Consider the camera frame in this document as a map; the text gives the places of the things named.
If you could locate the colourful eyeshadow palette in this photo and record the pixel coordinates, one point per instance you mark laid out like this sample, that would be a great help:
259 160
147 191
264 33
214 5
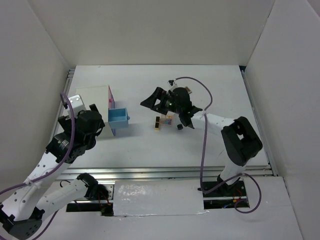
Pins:
166 120

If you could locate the light blue drawer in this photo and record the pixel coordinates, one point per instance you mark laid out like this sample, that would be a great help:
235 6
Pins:
118 118

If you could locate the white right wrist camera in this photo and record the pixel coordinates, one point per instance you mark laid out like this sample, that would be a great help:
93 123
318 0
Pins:
172 85

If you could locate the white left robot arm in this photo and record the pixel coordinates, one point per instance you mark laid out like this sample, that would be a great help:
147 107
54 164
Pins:
23 213

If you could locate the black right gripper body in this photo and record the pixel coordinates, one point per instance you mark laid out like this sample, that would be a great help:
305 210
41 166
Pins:
167 103

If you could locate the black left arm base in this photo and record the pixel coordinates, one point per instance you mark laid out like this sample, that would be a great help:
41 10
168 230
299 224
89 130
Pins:
101 202

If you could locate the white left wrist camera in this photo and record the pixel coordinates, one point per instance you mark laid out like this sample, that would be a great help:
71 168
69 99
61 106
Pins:
77 104

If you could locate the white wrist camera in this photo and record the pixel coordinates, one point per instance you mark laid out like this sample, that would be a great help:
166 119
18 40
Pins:
172 85
77 104

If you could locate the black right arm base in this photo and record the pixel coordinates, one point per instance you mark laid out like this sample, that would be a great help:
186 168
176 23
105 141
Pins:
226 192

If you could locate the aluminium frame rail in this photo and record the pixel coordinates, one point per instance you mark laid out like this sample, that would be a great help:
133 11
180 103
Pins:
156 172

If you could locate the purple blue drawer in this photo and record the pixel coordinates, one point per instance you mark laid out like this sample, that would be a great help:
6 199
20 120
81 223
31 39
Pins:
112 132

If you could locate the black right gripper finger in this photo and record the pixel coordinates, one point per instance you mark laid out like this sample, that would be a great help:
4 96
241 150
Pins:
156 95
152 103

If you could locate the pink drawer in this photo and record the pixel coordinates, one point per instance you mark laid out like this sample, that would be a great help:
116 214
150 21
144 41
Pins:
111 100

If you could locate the long brown eyeshadow palette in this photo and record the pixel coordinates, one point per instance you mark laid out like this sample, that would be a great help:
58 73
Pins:
188 90

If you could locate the black gold lipstick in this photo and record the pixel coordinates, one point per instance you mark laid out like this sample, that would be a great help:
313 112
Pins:
157 123

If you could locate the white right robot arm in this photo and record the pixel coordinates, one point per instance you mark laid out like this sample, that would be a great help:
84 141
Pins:
241 141

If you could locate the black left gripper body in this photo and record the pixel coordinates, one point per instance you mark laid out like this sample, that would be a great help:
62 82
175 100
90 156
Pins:
66 123

